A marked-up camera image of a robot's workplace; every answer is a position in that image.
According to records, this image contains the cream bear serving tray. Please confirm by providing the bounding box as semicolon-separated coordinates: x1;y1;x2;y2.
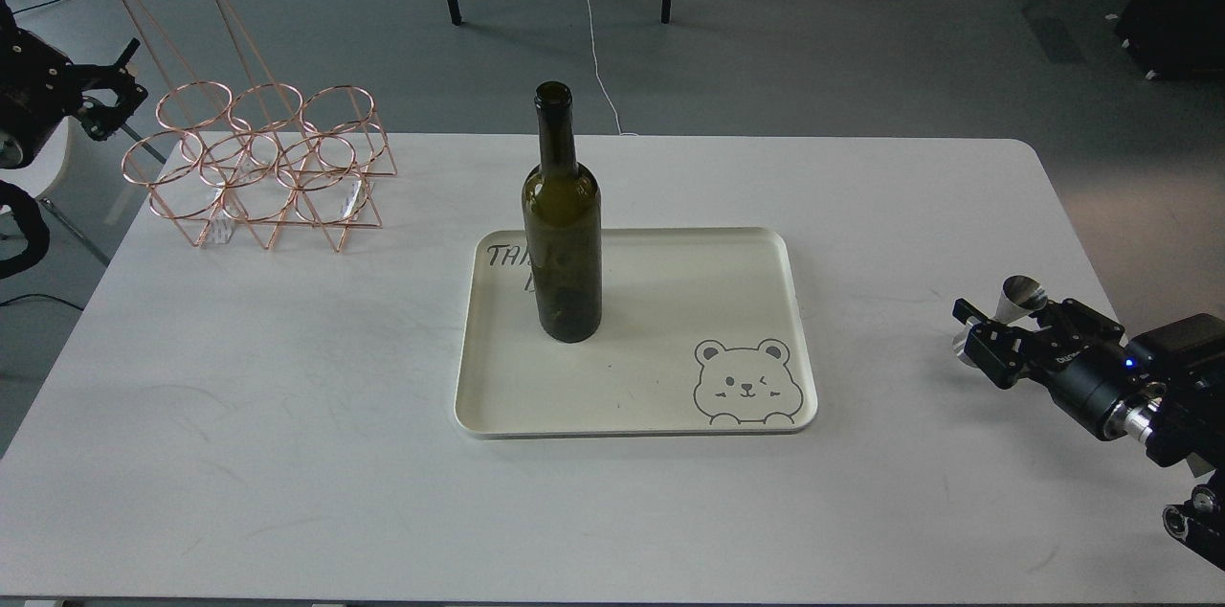
454;226;818;438

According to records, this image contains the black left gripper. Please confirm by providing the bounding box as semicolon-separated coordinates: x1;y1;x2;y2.
0;0;149;148

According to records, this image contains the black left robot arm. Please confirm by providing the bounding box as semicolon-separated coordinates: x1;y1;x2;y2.
1;0;148;169

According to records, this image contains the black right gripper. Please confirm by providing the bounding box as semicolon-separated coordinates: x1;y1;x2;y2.
952;299;1164;441

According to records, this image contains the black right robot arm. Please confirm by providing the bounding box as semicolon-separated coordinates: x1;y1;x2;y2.
952;299;1223;565

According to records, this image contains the black braided left cable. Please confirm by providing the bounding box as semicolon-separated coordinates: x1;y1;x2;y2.
0;179;51;281

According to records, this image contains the copper wire bottle rack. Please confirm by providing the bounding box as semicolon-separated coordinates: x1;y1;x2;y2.
120;0;399;251

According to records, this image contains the dark green wine bottle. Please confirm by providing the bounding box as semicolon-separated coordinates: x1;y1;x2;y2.
521;80;601;344

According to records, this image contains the silver steel jigger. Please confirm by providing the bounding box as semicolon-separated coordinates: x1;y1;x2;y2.
952;275;1047;367

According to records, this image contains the black equipment case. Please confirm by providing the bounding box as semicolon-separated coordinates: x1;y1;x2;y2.
1115;0;1224;80

